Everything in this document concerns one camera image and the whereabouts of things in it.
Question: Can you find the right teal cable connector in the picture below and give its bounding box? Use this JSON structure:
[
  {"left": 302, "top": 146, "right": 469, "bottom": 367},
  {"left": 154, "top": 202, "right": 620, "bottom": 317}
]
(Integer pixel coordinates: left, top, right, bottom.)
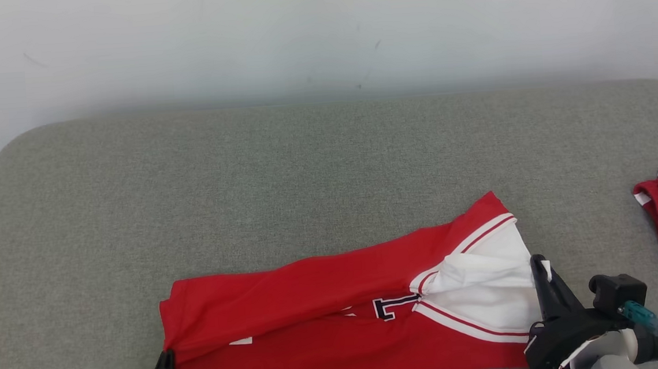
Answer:
[{"left": 618, "top": 299, "right": 658, "bottom": 336}]

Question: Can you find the red jersey number 23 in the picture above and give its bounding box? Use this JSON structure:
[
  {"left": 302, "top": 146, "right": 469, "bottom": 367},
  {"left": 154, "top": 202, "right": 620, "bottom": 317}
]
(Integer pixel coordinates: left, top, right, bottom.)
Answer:
[{"left": 153, "top": 187, "right": 558, "bottom": 369}]

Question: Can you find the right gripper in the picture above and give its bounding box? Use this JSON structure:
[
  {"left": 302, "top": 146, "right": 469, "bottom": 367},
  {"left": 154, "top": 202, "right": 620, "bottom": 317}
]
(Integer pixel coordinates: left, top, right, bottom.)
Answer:
[{"left": 518, "top": 248, "right": 632, "bottom": 369}]

